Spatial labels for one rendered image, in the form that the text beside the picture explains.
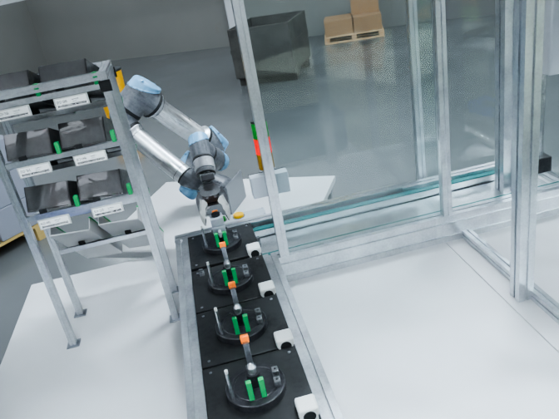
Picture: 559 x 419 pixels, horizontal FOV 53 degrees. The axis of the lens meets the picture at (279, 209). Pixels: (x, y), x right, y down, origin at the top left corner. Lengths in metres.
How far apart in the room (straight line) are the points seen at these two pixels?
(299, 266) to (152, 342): 0.53
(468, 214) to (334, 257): 0.49
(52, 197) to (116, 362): 0.52
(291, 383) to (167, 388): 0.40
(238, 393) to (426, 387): 0.46
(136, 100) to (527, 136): 1.39
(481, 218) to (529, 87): 0.69
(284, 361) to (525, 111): 0.84
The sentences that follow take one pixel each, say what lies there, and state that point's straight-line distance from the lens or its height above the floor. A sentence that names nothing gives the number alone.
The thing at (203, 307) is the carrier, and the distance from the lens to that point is 1.67.
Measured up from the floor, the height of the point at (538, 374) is 0.86.
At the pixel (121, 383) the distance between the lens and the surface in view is 1.69.
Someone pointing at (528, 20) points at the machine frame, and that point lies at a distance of 1.44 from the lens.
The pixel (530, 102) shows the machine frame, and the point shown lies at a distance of 1.50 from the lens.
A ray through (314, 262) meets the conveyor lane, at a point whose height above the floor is 0.91.
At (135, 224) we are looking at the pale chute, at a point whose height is 1.15.
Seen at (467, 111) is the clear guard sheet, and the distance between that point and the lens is 2.32.
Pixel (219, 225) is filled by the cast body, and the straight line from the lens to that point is 1.91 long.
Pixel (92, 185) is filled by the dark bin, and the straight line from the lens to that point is 1.72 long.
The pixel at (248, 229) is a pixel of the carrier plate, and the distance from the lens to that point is 2.04.
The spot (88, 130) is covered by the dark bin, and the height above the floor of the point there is 1.50.
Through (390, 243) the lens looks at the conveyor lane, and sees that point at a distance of 1.94.
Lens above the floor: 1.89
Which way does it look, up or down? 25 degrees down
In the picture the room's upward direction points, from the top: 10 degrees counter-clockwise
